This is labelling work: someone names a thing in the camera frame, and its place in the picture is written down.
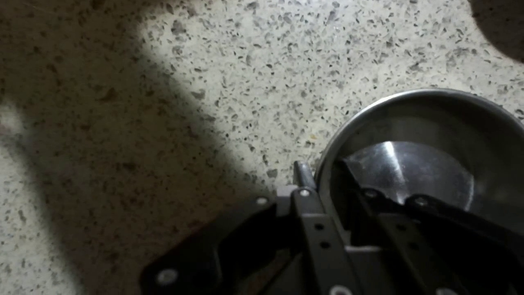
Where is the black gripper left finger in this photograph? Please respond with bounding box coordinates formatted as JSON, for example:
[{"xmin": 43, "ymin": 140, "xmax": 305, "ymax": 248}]
[{"xmin": 292, "ymin": 161, "xmax": 361, "ymax": 295}]

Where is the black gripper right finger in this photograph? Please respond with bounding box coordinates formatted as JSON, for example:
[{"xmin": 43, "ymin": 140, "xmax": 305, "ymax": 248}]
[{"xmin": 334, "ymin": 161, "xmax": 524, "ymax": 295}]

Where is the silver bowl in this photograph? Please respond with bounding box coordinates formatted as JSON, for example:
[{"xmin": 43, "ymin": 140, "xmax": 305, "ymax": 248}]
[{"xmin": 316, "ymin": 89, "xmax": 524, "ymax": 235}]

